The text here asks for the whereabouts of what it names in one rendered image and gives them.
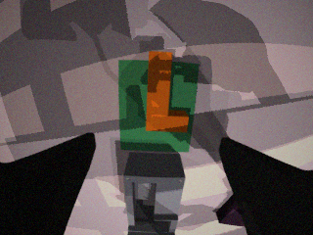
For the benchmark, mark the orange l-shaped part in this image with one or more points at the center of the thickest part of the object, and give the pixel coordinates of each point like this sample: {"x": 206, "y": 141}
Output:
{"x": 158, "y": 117}

